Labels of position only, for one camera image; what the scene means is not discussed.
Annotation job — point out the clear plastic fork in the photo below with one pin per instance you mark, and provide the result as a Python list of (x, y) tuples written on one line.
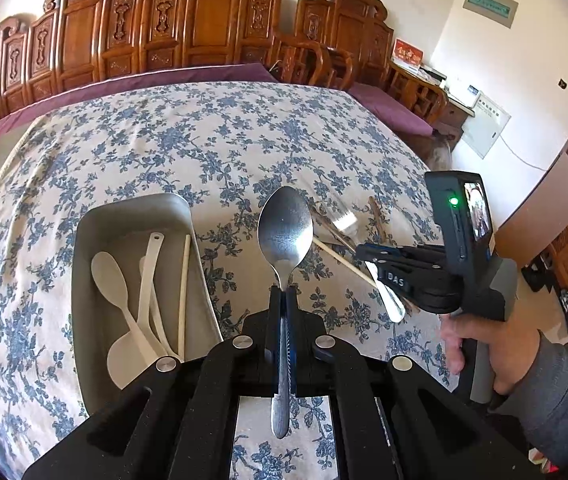
[(346, 220)]

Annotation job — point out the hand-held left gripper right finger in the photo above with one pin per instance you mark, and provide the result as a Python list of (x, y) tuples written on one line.
[(291, 340)]

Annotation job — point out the white tissue box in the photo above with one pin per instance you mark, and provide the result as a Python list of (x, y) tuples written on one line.
[(433, 74)]

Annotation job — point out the metal spoon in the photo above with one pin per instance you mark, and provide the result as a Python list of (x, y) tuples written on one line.
[(284, 230)]

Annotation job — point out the person's right hand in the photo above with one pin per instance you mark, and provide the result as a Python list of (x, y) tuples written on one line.
[(516, 350)]

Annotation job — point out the person's right forearm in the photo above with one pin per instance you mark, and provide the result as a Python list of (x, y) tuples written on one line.
[(563, 400)]

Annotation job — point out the red box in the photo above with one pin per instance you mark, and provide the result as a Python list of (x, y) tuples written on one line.
[(407, 52)]

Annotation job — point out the white electrical wall box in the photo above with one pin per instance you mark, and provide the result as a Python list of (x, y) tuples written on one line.
[(486, 125)]

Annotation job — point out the grey metal tray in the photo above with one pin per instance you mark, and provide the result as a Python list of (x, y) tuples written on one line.
[(114, 225)]

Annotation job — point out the grey wall panel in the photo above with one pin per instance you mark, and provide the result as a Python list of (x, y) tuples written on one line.
[(491, 5)]

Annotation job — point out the carved wooden armchair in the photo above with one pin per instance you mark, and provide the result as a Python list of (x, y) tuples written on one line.
[(348, 25)]

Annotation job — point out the brown wooden utensil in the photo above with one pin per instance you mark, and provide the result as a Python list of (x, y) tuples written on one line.
[(377, 215)]

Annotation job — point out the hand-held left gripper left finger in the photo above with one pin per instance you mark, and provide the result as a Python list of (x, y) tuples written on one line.
[(275, 340)]

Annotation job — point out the purple armchair cushion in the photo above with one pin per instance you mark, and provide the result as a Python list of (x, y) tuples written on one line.
[(388, 107)]

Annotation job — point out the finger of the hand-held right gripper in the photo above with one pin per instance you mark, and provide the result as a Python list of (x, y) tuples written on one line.
[(413, 285), (403, 256)]

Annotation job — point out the blue floral tablecloth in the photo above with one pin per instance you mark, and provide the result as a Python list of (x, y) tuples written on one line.
[(164, 125)]

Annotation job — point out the grey fluffy thing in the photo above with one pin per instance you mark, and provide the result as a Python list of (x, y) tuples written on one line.
[(439, 154)]

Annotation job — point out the carved wooden sofa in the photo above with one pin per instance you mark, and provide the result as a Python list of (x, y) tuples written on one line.
[(214, 25)]

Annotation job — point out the beige board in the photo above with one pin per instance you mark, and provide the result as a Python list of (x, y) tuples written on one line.
[(538, 210)]

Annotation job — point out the white round plastic spoon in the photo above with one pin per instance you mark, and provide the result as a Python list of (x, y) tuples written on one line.
[(126, 360)]

